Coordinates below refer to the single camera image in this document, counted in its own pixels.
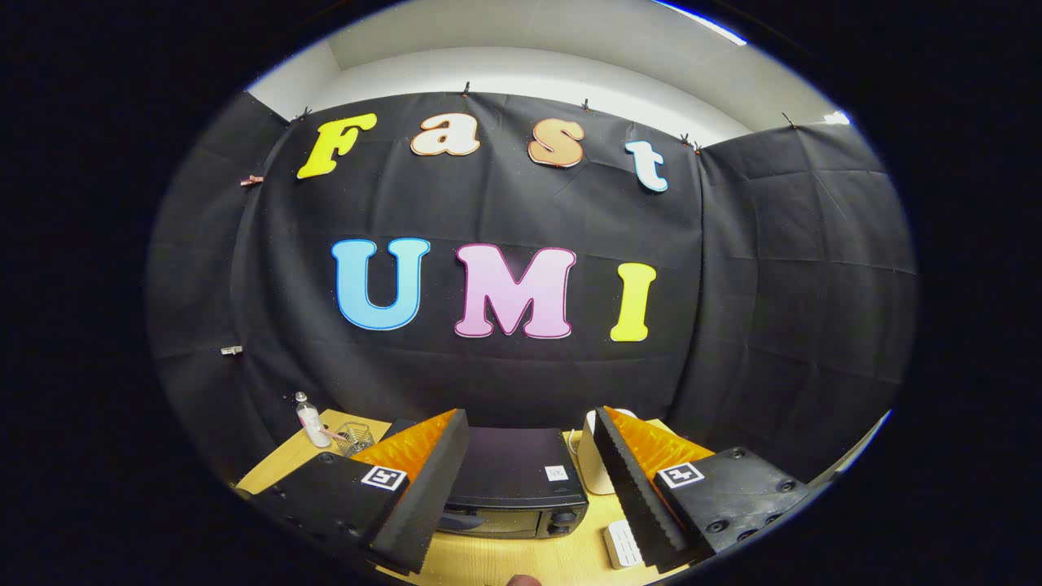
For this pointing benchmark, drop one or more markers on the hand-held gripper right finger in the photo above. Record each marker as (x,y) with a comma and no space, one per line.
(635,496)

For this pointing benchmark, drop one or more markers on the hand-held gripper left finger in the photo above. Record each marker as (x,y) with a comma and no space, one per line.
(423,496)

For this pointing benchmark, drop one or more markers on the black toaster oven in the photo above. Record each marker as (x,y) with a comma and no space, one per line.
(513,464)

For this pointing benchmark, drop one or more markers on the cream white toaster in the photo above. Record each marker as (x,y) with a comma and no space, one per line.
(594,472)

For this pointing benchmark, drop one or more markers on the white rectangular tray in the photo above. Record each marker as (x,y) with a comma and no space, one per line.
(623,544)

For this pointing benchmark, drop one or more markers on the pink pen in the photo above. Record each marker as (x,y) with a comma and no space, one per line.
(334,434)

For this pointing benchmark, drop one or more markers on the small white bottle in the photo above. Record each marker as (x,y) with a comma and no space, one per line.
(313,427)

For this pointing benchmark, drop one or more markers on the black backdrop cloth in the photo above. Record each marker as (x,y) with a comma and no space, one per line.
(570,203)

